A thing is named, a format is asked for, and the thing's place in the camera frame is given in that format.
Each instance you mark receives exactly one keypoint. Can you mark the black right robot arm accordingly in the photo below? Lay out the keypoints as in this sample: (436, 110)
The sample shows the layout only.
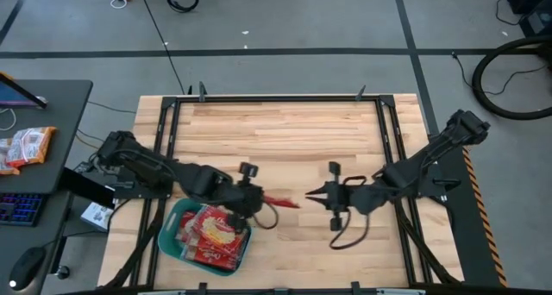
(414, 170)

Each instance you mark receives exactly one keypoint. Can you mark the black keyboard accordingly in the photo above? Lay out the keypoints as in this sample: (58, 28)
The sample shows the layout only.
(21, 209)

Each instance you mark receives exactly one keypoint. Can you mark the white booklet box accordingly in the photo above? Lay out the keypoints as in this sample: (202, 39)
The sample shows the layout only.
(97, 215)

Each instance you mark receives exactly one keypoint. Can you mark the black aluminium table frame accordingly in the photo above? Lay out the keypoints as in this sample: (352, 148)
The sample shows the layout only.
(276, 99)

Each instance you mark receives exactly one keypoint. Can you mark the black power box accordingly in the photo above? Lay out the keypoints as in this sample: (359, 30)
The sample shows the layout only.
(86, 187)

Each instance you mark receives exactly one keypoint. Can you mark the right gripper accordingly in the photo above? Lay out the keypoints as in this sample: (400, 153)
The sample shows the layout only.
(351, 198)

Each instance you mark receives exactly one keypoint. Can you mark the black computer mouse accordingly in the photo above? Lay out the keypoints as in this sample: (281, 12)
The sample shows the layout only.
(26, 267)

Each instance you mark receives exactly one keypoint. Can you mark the black equipment case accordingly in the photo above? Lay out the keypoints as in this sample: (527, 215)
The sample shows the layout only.
(535, 10)

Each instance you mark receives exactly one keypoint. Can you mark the black hazard striped platform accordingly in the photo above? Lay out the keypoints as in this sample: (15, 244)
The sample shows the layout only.
(470, 226)

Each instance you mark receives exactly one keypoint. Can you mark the green plastic basket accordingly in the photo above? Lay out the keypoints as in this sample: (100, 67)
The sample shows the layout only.
(168, 243)

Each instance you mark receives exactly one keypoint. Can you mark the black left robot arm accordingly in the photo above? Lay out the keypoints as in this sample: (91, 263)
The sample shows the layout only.
(142, 161)

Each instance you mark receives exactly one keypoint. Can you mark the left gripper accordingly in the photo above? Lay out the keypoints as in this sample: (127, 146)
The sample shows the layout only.
(237, 198)

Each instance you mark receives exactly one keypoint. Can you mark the black desk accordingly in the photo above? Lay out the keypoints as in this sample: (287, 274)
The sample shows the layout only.
(64, 114)

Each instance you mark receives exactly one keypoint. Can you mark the orange popcorn bag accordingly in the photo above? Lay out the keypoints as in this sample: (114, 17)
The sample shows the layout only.
(5, 161)
(30, 146)

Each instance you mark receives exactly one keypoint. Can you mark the grey frame clamp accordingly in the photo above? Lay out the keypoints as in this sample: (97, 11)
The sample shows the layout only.
(355, 287)
(202, 288)
(360, 94)
(202, 92)

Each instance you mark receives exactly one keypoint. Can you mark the black round knob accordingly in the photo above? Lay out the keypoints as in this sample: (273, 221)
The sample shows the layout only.
(63, 272)

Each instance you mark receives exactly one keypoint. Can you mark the computer monitor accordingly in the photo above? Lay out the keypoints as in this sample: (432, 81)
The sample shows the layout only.
(13, 96)

